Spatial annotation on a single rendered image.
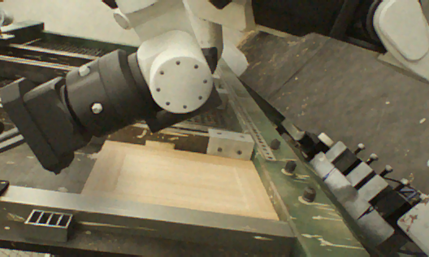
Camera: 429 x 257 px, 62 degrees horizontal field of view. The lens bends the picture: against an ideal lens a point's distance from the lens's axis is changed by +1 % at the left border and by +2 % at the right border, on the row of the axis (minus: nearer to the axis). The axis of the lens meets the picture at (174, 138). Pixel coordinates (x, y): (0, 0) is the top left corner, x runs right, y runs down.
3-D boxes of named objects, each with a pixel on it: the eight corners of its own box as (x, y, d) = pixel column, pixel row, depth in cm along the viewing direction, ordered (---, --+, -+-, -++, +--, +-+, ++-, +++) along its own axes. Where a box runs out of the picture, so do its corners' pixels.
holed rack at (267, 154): (276, 162, 92) (277, 160, 92) (265, 160, 92) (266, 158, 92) (212, 56, 244) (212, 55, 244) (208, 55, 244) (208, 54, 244)
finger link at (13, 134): (-4, 143, 47) (36, 124, 46) (-16, 153, 44) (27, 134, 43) (-11, 132, 46) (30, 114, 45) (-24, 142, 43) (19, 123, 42)
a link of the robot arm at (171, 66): (89, 80, 35) (194, 32, 33) (101, 48, 44) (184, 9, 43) (140, 164, 41) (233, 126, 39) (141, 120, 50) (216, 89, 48)
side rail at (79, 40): (204, 73, 241) (207, 57, 237) (41, 48, 234) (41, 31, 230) (203, 71, 248) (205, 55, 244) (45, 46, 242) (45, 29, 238)
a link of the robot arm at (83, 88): (-20, 95, 38) (80, 49, 36) (18, 76, 46) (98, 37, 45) (45, 190, 42) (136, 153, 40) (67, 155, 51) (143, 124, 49)
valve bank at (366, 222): (500, 258, 66) (422, 187, 60) (435, 302, 70) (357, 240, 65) (366, 148, 112) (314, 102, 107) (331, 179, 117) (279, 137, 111)
